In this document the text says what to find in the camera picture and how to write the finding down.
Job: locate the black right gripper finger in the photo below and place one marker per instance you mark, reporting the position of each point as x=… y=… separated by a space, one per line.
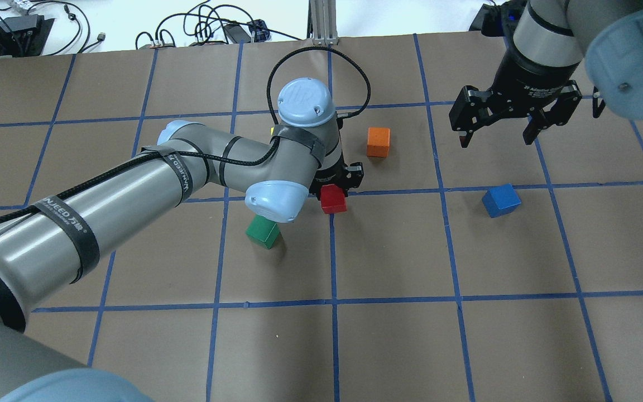
x=467 y=127
x=540 y=120

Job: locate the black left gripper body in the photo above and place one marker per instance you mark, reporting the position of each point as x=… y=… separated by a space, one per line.
x=331 y=168

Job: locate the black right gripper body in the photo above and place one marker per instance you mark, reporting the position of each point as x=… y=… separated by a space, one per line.
x=528 y=78

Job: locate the red wooden block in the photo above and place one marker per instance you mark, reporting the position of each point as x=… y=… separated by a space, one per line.
x=333 y=199

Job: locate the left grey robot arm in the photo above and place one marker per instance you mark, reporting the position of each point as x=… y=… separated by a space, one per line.
x=60 y=239

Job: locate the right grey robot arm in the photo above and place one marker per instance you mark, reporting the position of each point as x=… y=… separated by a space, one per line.
x=605 y=36

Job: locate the orange wooden block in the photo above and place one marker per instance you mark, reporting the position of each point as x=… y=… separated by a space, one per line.
x=378 y=142

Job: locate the blue wooden block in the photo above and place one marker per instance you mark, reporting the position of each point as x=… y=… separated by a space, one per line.
x=501 y=200

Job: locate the green wooden block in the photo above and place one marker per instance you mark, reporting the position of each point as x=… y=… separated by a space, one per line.
x=262 y=231

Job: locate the black power adapter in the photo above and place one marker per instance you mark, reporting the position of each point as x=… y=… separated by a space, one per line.
x=236 y=33

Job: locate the black control box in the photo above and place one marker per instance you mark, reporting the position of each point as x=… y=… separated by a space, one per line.
x=24 y=36

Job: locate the aluminium frame post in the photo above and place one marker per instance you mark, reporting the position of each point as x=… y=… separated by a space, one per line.
x=322 y=23

